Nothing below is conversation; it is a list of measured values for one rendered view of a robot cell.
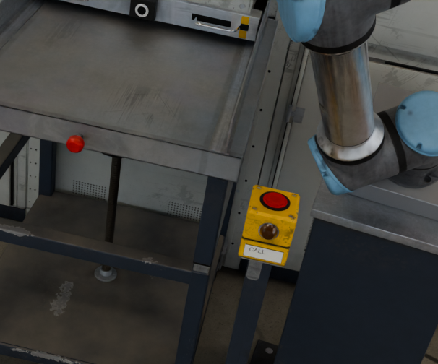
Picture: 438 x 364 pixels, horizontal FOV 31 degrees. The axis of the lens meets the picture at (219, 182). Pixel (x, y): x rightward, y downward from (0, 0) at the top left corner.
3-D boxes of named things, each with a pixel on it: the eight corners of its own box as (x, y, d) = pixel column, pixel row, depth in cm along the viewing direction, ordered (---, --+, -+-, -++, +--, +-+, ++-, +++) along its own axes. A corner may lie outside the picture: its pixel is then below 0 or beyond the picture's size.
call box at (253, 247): (284, 269, 130) (297, 220, 124) (236, 258, 130) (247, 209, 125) (288, 239, 137) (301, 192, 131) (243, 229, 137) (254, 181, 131)
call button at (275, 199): (284, 216, 127) (286, 208, 126) (260, 211, 127) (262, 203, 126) (286, 201, 130) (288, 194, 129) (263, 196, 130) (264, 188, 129)
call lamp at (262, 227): (276, 246, 126) (280, 230, 124) (255, 241, 126) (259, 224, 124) (277, 240, 127) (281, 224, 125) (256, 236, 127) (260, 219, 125)
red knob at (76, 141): (81, 157, 147) (82, 142, 145) (64, 153, 147) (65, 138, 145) (88, 144, 151) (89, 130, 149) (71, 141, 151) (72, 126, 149)
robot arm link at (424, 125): (463, 157, 147) (479, 138, 134) (394, 181, 147) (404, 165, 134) (438, 99, 150) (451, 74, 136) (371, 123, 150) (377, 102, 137)
